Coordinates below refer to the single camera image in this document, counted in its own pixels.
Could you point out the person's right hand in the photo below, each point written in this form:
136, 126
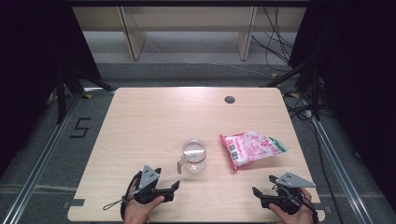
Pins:
295, 217

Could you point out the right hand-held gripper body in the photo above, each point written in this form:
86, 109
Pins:
292, 182

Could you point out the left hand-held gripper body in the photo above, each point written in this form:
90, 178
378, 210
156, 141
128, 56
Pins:
148, 178

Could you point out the black metal stand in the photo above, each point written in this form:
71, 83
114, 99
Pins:
62, 93
315, 93

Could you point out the aluminium floor rail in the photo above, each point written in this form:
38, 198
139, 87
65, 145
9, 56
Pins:
34, 177
339, 174

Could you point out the black curtain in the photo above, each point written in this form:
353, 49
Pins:
31, 62
358, 77

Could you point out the clear glass jar with lid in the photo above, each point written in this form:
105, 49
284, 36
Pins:
193, 161

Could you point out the pink and white plastic bag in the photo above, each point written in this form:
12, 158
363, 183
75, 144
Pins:
249, 149

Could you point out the person's left hand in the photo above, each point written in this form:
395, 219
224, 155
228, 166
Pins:
137, 213

